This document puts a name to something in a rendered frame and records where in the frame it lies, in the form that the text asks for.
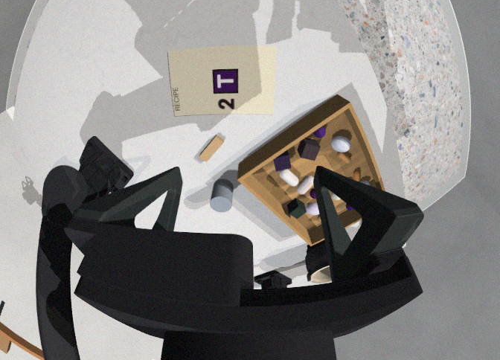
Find wooden tray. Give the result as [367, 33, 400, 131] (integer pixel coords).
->
[237, 94, 385, 246]

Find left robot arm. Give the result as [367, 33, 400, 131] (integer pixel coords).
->
[36, 136, 134, 360]

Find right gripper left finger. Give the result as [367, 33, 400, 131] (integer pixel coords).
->
[73, 167, 183, 231]

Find tan rectangular block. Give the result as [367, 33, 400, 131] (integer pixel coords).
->
[199, 135, 224, 162]

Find black round pot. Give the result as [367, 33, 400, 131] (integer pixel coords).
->
[305, 240, 332, 283]

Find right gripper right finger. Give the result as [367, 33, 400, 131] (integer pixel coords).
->
[313, 166, 424, 282]

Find beige recipe card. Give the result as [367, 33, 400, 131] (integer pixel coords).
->
[168, 45, 277, 116]

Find grey cylinder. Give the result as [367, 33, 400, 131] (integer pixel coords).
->
[210, 179, 234, 213]

